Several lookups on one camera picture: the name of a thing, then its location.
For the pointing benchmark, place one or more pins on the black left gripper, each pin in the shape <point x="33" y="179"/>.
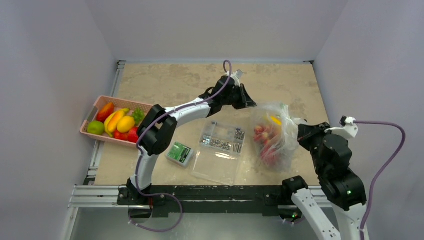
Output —
<point x="245" y="101"/>

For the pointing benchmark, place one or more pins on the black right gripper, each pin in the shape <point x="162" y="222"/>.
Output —
<point x="305" y="133"/>

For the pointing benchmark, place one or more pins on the translucent printed plastic bag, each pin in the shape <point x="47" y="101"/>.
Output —
<point x="260" y="115"/>

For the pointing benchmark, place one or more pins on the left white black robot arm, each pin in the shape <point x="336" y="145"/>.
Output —
<point x="158" y="127"/>

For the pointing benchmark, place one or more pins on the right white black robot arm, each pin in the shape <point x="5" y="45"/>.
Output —
<point x="331" y="155"/>

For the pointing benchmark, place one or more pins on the yellow fake fruit in bag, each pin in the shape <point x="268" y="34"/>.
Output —
<point x="275" y="120"/>

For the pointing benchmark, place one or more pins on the red fake fruits in bag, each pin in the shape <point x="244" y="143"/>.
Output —
<point x="268" y="140"/>

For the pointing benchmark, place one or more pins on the green fake grapes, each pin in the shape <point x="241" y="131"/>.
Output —
<point x="138" y="115"/>

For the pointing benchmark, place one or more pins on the red fake apple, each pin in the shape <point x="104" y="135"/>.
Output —
<point x="132" y="135"/>

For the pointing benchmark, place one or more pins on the yellow fake banana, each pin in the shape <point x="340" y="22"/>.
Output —
<point x="127" y="110"/>

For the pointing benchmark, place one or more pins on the yellow fake lemon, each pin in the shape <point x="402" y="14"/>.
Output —
<point x="126" y="124"/>

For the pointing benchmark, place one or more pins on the red fake strawberries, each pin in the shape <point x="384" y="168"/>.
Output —
<point x="120" y="136"/>

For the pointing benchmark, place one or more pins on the orange yellow fake mango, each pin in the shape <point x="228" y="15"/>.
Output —
<point x="114" y="120"/>

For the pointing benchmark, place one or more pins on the red orange fake mango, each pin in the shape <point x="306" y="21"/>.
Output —
<point x="105" y="112"/>

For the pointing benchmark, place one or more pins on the green fake apple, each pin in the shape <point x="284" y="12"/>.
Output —
<point x="96" y="128"/>

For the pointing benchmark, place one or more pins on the clear plastic screw organizer box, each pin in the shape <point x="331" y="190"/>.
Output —
<point x="217" y="157"/>

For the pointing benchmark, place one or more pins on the green circuit board case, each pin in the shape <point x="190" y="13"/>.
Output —
<point x="180" y="154"/>

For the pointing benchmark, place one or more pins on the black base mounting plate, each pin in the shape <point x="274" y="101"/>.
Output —
<point x="161" y="200"/>

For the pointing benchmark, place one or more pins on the pink plastic basket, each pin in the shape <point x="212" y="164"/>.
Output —
<point x="119" y="104"/>

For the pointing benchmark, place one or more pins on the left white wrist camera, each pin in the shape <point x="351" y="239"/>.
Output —
<point x="236" y="76"/>

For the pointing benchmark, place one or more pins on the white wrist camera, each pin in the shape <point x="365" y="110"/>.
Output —
<point x="348" y="128"/>
<point x="236" y="76"/>

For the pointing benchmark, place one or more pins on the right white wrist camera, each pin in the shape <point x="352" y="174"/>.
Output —
<point x="348" y="128"/>

